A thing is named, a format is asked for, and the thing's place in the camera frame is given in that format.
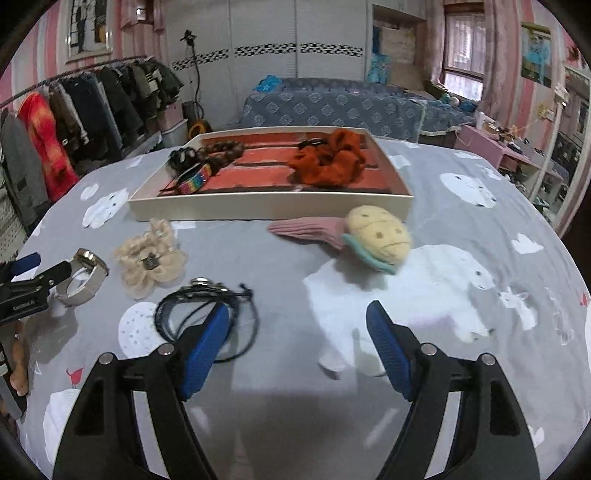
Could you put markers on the window with red frame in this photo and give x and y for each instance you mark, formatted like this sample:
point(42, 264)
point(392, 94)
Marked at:
point(464, 46)

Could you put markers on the person's left hand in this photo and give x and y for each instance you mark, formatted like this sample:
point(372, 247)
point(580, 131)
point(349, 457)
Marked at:
point(21, 357)

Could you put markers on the sofa with blue patterned cover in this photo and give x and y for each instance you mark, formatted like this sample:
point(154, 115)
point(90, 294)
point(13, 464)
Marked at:
point(323, 108)

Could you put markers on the pink cabinet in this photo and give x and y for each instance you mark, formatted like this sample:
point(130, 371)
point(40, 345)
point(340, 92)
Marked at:
point(475, 141)

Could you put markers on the blue bag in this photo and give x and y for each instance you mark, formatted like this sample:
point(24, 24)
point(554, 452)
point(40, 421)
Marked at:
point(268, 84)

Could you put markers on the pink patterned curtain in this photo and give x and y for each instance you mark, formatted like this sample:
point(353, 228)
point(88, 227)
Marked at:
point(497, 46)

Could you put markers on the wall poster with blue figures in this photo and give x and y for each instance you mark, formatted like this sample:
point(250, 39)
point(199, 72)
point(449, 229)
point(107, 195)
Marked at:
point(535, 55)

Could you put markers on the pink knit yellow plush hair clip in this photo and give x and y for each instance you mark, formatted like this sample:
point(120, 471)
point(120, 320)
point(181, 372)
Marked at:
point(378, 235)

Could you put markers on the silver bangle watch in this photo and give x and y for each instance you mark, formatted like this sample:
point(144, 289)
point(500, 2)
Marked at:
point(90, 286)

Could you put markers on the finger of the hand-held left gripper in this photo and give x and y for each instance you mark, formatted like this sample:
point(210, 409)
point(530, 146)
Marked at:
point(23, 265)
point(46, 276)

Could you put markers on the row of hanging clothes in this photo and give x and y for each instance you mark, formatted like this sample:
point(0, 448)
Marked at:
point(92, 110)

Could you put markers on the orange scrunchie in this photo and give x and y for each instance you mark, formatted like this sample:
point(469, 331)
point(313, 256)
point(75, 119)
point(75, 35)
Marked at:
point(328, 164)

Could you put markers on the beige fabric flower hair clip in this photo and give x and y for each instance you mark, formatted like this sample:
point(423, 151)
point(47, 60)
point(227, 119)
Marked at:
point(138, 272)

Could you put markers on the black garment steamer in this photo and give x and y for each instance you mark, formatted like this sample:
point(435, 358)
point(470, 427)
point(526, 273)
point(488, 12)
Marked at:
point(188, 37)

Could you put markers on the beige jewelry tray red lining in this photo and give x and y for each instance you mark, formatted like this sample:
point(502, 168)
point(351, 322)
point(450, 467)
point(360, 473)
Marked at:
point(258, 207)

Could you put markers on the white framed standing mirror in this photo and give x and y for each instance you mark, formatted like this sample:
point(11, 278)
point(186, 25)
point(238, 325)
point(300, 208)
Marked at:
point(572, 152)

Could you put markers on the framed black white wall poster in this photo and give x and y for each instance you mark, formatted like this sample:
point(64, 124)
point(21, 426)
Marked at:
point(87, 27)

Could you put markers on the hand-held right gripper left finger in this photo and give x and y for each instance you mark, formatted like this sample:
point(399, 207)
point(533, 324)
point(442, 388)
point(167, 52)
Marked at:
point(203, 355)

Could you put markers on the white storage box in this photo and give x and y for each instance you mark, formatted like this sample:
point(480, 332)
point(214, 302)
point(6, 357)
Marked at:
point(175, 134)

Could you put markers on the black hair clip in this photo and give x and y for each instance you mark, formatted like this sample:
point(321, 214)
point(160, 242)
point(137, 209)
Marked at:
point(182, 159)

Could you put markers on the white wardrobe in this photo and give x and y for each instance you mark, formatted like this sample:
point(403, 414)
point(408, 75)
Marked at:
point(277, 27)

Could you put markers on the grey polar bear printed blanket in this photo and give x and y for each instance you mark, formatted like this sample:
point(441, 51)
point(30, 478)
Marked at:
point(286, 406)

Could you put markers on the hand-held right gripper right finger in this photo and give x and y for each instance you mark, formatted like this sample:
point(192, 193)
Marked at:
point(390, 350)

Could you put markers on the metal clothes rack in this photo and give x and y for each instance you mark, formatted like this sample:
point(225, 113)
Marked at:
point(124, 59)

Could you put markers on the open wall shelf niche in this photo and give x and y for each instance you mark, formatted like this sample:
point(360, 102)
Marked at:
point(397, 41)

